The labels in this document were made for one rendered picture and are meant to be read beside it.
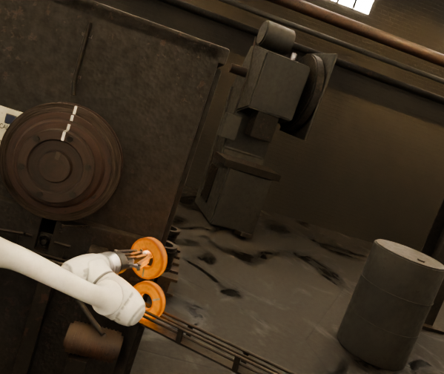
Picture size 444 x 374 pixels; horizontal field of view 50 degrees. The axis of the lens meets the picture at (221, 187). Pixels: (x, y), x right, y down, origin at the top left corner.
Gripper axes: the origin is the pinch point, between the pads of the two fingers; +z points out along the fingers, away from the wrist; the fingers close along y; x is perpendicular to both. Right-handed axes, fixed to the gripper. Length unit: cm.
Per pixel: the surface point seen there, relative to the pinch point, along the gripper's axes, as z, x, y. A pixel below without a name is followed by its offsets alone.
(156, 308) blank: 6.7, -21.9, 6.0
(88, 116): -4, 40, -42
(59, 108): -11, 40, -51
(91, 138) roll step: -5.3, 33.1, -36.5
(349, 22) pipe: 581, 202, -151
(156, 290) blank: 6.9, -15.6, 3.3
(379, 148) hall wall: 719, 36, -72
